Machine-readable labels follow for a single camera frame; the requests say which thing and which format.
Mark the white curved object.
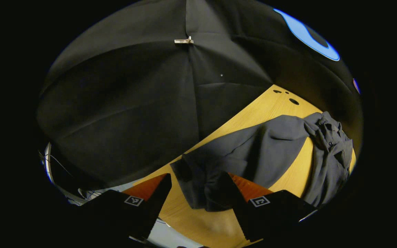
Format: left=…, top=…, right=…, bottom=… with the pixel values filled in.
left=43, top=142, right=97, bottom=207

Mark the grey long-sleeved shirt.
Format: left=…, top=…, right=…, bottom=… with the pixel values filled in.
left=170, top=111, right=354, bottom=212

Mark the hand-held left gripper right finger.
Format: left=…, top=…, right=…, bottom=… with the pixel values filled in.
left=224, top=172, right=318, bottom=242

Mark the black backdrop cloth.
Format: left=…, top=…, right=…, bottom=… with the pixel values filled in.
left=36, top=0, right=364, bottom=193

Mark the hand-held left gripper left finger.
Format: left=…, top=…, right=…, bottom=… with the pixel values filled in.
left=78, top=173, right=172, bottom=241

